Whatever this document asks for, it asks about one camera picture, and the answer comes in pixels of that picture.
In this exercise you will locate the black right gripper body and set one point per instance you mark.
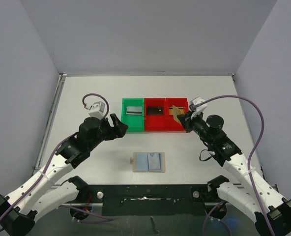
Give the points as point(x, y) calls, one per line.
point(188, 120)

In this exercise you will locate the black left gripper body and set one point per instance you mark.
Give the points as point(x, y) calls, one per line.
point(110, 128)

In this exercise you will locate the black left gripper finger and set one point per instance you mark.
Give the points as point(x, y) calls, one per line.
point(117, 124)
point(121, 129)

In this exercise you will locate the gold VIP card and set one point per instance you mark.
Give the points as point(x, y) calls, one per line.
point(176, 111)

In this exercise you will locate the beige leather card holder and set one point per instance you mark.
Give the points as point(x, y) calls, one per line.
point(140, 164)

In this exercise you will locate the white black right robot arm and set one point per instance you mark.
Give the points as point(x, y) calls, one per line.
point(268, 209)

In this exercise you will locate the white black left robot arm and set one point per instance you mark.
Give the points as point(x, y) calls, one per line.
point(21, 208)

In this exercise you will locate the silver card in green bin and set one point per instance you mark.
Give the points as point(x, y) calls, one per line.
point(134, 110)

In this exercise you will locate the black card in red bin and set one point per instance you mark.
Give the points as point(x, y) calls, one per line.
point(154, 110)

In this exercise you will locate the red right plastic bin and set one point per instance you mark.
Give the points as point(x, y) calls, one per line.
point(171, 124)

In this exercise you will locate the red plastic bin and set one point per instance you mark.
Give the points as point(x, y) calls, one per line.
point(155, 120)
point(171, 124)

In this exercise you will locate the green plastic bin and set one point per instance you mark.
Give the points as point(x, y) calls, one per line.
point(135, 122)

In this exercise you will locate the red middle plastic bin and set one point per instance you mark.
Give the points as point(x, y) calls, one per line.
point(155, 120)

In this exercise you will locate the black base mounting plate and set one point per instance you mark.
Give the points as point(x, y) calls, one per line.
point(148, 200)

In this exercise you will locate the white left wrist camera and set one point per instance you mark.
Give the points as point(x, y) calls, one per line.
point(97, 110)

